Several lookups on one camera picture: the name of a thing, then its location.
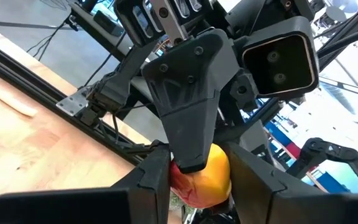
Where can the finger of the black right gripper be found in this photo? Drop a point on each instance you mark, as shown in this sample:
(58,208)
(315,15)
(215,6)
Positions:
(185,93)

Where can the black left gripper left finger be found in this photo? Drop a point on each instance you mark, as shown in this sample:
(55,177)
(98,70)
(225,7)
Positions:
(104,208)

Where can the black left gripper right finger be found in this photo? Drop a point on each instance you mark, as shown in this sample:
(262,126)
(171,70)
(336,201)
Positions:
(291,208)

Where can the small orange-yellow fruit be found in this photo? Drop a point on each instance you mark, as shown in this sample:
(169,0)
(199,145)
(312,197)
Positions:
(207,186)

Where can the silver mounting plate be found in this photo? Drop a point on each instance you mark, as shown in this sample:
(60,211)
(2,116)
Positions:
(73,102)

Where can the yellow banana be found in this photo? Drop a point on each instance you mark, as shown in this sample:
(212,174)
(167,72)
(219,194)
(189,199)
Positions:
(11,101)

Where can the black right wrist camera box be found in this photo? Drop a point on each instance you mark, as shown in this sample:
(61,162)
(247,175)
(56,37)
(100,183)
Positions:
(278,62)

